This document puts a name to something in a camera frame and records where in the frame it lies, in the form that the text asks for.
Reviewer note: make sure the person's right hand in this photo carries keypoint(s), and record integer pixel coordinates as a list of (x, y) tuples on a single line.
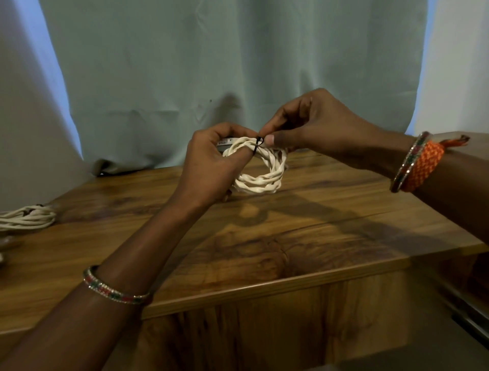
[(328, 126)]

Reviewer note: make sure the person's left hand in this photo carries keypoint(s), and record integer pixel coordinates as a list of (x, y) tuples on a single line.
[(206, 172)]

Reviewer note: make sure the short black twist tie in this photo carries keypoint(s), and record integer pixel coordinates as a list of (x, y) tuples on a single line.
[(258, 143)]

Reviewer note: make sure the person's left forearm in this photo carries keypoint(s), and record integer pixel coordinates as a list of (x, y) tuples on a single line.
[(88, 305)]

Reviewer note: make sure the wooden desk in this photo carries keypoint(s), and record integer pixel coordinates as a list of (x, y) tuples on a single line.
[(286, 237)]

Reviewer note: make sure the teal fabric curtain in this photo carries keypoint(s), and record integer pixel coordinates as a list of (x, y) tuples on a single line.
[(237, 57)]

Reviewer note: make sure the silver beaded bangle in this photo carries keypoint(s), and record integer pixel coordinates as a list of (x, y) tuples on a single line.
[(110, 292)]

